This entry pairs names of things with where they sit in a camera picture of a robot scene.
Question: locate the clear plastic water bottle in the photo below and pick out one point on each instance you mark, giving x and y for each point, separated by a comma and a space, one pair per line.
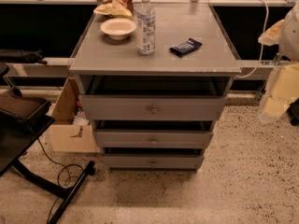
145, 18

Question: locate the white bowl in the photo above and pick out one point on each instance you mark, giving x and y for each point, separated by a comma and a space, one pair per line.
118, 29

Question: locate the grey middle drawer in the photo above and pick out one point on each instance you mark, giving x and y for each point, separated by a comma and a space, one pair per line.
159, 139

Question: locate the black rolling stand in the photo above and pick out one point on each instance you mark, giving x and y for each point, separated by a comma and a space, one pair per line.
23, 120

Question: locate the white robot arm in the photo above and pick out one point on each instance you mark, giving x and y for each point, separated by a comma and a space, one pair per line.
283, 84

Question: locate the grey bottom drawer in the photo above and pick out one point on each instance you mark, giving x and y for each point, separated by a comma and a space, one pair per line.
153, 162

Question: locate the grey drawer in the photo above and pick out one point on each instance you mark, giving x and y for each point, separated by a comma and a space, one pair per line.
110, 107
153, 162
159, 139

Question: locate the grey top drawer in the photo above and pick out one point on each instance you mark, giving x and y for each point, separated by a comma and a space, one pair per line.
110, 107

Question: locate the dark blue snack packet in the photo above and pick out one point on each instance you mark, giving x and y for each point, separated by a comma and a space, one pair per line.
186, 48

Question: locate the metal frame rail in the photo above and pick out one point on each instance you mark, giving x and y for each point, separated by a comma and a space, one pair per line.
59, 68

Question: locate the yellow chip bag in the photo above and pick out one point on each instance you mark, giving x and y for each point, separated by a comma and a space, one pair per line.
114, 9

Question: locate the cardboard box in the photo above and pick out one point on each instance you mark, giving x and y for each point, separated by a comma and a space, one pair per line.
71, 132

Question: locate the grey drawer cabinet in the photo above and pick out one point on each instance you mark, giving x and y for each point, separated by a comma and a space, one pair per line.
104, 66

